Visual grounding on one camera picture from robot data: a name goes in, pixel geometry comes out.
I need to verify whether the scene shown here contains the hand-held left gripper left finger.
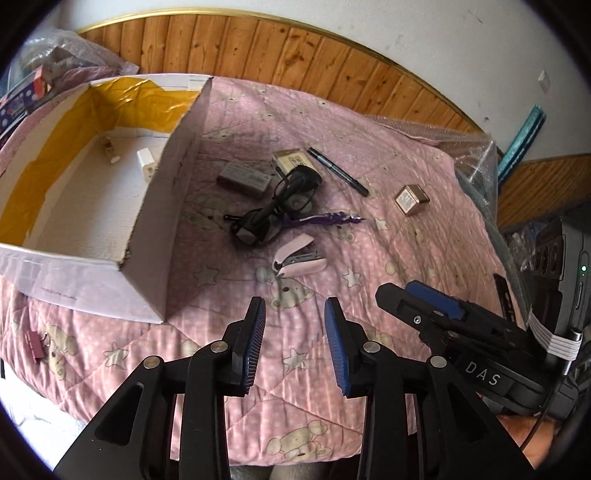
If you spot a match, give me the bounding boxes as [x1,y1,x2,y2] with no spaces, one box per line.
[54,296,267,480]

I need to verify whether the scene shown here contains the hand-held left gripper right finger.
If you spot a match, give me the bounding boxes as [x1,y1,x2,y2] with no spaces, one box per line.
[324,298,536,480]

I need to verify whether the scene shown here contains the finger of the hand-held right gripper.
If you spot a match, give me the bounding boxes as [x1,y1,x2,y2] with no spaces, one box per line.
[406,280,527,344]
[375,284,462,344]

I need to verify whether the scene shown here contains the pink stapler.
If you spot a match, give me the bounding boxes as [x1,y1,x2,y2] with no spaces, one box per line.
[272,234,329,277]

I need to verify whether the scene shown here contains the gold square box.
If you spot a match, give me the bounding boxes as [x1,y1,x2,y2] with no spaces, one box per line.
[394,185,430,216]

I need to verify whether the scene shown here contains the purple toy figure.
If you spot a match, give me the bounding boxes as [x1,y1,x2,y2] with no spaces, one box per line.
[281,211,370,228]

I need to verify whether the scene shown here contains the black eyeglasses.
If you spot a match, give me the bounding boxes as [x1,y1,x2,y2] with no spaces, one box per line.
[224,165,322,246]

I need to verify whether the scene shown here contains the white cardboard box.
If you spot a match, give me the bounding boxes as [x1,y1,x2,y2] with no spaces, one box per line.
[0,75,214,324]

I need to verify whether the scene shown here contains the person's right forearm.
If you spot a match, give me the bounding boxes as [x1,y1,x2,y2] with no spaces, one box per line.
[499,413,570,464]

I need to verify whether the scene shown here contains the pink printed blanket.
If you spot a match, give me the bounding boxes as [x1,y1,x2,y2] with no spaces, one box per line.
[0,76,525,468]

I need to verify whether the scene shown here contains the dark plastic bag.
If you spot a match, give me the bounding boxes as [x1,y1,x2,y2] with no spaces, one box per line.
[505,220,557,282]

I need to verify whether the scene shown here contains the black marker pen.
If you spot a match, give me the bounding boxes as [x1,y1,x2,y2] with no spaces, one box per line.
[307,147,370,197]

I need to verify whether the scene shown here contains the grey rectangular box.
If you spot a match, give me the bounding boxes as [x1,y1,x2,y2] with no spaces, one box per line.
[217,161,273,199]

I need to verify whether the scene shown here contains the teal foam strip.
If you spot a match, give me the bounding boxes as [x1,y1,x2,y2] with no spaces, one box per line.
[496,104,548,185]

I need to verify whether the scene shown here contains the beige rectangular box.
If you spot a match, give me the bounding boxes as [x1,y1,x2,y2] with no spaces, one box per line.
[271,148,315,175]

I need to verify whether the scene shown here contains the white charger plug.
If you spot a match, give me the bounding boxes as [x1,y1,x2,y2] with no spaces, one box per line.
[137,148,160,182]

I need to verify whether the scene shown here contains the pink binder clip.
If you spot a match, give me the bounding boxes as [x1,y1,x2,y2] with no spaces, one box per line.
[25,329,52,367]

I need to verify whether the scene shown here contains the colourful printed boxes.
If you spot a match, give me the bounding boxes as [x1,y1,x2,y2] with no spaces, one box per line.
[0,65,62,132]

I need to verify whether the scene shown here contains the clear plastic bag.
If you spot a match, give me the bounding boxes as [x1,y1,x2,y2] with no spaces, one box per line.
[9,28,140,93]

